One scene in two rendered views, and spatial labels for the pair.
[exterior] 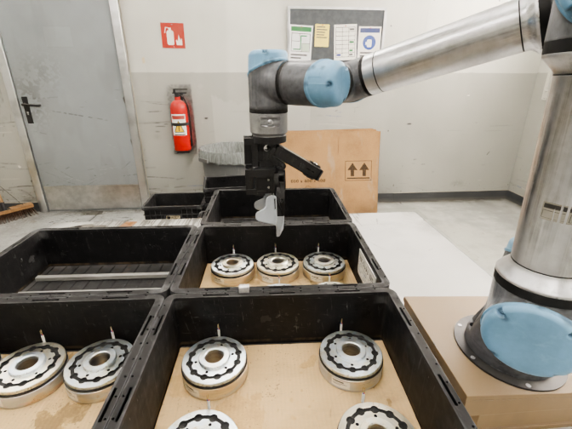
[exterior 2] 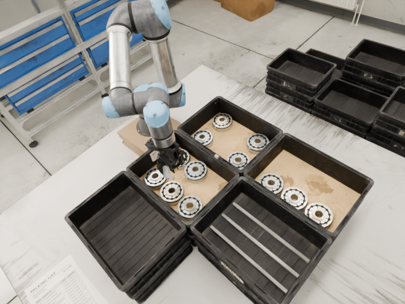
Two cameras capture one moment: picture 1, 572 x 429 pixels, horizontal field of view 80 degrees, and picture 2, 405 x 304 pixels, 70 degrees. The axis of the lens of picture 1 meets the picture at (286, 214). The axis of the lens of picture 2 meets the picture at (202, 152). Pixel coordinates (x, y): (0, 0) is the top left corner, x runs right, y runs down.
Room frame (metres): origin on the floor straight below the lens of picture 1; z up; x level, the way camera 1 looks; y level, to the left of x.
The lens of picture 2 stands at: (0.99, 0.66, 1.91)
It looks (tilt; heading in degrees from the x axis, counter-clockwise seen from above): 51 degrees down; 235
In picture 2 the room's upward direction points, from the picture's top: 10 degrees counter-clockwise
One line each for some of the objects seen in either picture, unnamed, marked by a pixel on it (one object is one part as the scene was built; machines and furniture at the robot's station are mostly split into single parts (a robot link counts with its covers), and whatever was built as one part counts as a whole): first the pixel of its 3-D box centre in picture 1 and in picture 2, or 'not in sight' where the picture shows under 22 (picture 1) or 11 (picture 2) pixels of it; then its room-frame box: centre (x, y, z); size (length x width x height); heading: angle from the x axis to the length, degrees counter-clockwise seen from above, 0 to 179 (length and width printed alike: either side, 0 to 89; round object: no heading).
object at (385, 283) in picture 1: (279, 254); (181, 172); (0.66, 0.01, 0.92); 0.40 x 0.30 x 0.02; 93
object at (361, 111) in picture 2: not in sight; (345, 116); (-0.68, 0.13, 0.31); 0.40 x 0.30 x 0.34; 95
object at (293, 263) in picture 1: (277, 263); (172, 191); (0.73, 0.02, 0.86); 0.10 x 0.10 x 0.01
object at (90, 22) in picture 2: not in sight; (116, 24); (-0.11, -1.95, 0.60); 0.72 x 0.03 x 0.56; 5
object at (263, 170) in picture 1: (265, 164); (169, 152); (0.70, 0.04, 1.11); 0.09 x 0.08 x 0.12; 97
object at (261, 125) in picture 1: (268, 124); (164, 136); (0.70, 0.03, 1.19); 0.08 x 0.08 x 0.05
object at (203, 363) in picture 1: (214, 357); (238, 160); (0.43, 0.11, 0.86); 0.05 x 0.05 x 0.01
